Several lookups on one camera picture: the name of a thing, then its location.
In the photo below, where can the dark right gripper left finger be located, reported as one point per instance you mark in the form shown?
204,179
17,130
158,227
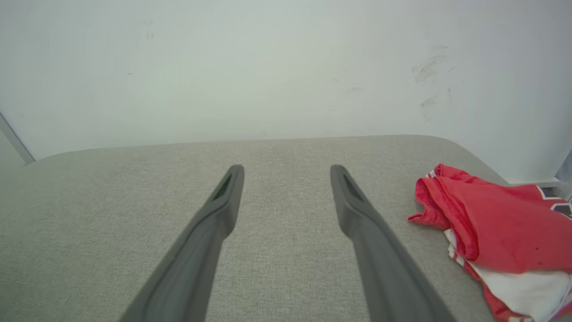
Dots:
192,264

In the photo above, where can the white ledge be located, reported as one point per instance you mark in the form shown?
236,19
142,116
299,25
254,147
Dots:
543,183

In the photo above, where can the red and white garment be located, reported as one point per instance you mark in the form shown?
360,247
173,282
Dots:
500,223

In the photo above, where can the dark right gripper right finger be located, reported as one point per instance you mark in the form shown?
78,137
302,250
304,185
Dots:
384,264

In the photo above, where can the grey metal bar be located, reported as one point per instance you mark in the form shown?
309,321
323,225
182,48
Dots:
15,141

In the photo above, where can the pale blue panel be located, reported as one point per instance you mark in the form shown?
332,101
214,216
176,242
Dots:
566,172

